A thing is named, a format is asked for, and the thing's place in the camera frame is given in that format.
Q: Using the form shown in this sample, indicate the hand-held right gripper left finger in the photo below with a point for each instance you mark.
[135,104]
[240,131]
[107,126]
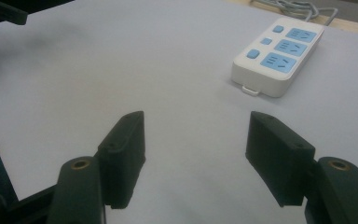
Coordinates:
[122,155]

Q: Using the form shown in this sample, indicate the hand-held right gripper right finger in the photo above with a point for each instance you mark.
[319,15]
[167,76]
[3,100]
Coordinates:
[276,152]

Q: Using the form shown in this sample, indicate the white and blue power strip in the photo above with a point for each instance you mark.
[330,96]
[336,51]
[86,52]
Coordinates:
[273,76]

